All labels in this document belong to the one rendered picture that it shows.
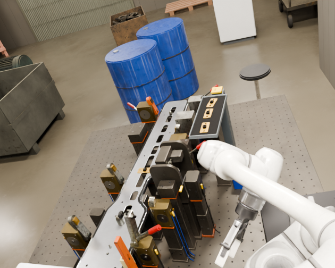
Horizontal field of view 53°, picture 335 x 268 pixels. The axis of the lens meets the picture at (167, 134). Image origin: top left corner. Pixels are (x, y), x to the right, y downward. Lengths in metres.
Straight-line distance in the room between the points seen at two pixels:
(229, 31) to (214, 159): 4.70
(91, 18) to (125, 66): 6.47
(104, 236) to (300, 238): 0.79
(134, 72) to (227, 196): 2.09
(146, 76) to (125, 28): 3.09
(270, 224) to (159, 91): 2.57
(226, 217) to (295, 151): 0.62
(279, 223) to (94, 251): 0.77
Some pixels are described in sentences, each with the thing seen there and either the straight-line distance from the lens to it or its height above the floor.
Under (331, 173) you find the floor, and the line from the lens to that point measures 3.01.
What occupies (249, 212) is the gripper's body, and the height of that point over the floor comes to 1.15.
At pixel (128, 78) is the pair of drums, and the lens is 3.66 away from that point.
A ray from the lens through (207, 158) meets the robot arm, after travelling 1.09.
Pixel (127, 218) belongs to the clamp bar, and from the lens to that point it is 1.23.
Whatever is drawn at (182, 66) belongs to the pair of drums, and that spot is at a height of 0.44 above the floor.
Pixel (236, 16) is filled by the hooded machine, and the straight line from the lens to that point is 5.63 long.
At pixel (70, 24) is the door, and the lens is 10.26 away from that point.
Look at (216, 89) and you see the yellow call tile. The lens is 1.93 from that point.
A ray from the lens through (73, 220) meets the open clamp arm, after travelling 1.51.
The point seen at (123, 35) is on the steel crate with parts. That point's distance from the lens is 6.69.
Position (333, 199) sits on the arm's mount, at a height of 0.94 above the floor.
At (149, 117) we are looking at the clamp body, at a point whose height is 0.98.
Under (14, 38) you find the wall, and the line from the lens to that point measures 11.19.
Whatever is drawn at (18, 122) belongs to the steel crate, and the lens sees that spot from 4.41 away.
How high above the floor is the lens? 2.05
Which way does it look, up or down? 32 degrees down
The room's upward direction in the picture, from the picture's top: 19 degrees counter-clockwise
